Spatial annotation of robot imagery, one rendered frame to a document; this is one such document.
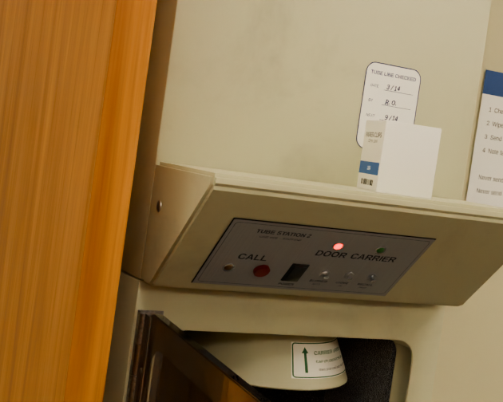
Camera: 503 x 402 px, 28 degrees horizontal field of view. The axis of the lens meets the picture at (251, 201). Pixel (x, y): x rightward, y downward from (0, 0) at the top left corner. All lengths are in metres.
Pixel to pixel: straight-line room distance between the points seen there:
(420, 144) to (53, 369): 0.35
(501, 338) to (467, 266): 0.73
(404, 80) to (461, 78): 0.07
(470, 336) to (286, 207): 0.87
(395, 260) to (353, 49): 0.19
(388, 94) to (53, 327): 0.37
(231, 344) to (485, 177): 0.72
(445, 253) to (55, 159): 0.34
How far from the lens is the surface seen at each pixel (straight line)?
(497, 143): 1.57
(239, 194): 0.73
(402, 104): 0.94
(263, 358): 0.93
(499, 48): 1.57
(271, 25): 0.87
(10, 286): 0.91
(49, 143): 0.83
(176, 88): 0.83
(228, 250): 0.79
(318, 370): 0.96
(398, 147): 0.84
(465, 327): 1.59
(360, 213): 0.79
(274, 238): 0.79
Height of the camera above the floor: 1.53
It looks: 3 degrees down
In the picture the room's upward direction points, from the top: 8 degrees clockwise
